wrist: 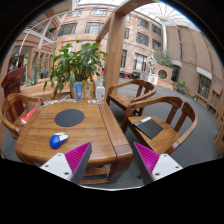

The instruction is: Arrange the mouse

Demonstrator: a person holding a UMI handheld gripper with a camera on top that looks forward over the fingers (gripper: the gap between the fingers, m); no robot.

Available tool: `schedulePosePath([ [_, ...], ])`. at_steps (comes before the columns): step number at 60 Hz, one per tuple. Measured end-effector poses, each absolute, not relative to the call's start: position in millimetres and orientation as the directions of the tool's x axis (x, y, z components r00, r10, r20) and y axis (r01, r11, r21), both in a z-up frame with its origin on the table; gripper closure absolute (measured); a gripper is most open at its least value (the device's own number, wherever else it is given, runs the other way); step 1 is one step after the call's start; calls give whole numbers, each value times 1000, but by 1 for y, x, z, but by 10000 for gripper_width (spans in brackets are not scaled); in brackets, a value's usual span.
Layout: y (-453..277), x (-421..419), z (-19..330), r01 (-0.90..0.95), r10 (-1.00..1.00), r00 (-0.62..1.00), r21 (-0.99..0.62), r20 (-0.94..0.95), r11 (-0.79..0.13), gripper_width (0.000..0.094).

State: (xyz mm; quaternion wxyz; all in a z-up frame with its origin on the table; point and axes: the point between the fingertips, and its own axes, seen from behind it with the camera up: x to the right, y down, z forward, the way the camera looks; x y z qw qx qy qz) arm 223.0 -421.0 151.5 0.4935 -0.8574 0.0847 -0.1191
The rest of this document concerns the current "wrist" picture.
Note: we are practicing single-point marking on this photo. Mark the near right wooden chair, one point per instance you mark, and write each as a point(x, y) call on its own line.
point(162, 136)

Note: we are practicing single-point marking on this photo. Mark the red book on chair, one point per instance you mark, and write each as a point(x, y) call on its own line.
point(26, 118)

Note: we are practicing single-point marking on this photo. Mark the wooden chair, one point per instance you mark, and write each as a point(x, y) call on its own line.
point(12, 110)
point(162, 136)
point(144, 91)

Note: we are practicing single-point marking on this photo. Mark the black notebook on chair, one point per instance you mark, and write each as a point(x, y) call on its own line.
point(149, 127)

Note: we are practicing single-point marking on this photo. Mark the small yellow flower plant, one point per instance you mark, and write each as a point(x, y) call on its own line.
point(181, 86)

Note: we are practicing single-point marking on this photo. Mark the clear sanitizer bottle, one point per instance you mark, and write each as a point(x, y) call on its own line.
point(100, 92)

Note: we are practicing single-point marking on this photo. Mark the wooden pillar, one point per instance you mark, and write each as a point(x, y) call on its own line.
point(114, 50)

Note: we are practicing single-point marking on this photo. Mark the wooden table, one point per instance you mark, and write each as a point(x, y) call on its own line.
point(111, 153)

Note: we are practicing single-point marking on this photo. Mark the left wooden chair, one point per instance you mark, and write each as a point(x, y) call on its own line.
point(12, 110)

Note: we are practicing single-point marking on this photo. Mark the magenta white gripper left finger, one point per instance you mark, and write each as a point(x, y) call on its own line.
point(70, 166)

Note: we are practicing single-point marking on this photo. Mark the dark wooden lectern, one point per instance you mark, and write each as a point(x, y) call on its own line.
point(13, 81)

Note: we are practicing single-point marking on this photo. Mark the far right wooden chair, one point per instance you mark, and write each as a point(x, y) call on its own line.
point(144, 91)

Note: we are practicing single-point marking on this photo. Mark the round dark grey mouse pad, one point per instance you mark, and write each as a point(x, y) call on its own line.
point(69, 118)

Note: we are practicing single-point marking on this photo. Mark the blue tube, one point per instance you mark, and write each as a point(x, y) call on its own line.
point(78, 87)

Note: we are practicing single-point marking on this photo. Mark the yellow bottle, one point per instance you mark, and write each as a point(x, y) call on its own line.
point(88, 88)

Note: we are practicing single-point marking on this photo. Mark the green potted plant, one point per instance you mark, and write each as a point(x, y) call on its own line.
point(70, 67)

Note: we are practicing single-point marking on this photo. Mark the blue white computer mouse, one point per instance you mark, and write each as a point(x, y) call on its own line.
point(57, 140)

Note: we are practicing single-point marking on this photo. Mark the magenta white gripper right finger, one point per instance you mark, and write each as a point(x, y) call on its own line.
point(153, 166)

